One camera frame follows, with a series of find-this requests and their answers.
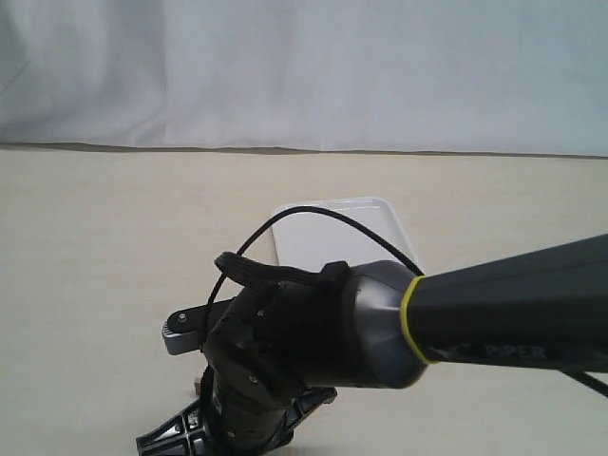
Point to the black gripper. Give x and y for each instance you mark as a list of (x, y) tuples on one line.
[(220, 422)]

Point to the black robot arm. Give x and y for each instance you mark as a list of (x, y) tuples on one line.
[(282, 347)]

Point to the white backdrop curtain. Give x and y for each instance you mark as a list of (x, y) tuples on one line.
[(435, 76)]

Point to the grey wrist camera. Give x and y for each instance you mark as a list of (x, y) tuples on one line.
[(185, 330)]

